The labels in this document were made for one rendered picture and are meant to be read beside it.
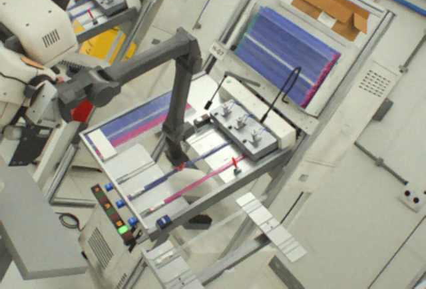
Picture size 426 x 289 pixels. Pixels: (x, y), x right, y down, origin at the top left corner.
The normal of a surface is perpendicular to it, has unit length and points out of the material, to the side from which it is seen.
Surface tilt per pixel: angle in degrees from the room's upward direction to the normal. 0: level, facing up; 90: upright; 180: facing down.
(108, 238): 90
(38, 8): 48
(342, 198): 90
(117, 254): 90
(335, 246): 90
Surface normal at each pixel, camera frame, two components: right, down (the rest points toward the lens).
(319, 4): -0.54, -0.27
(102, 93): 0.69, 0.60
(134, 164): -0.10, -0.70
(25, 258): 0.51, -0.82
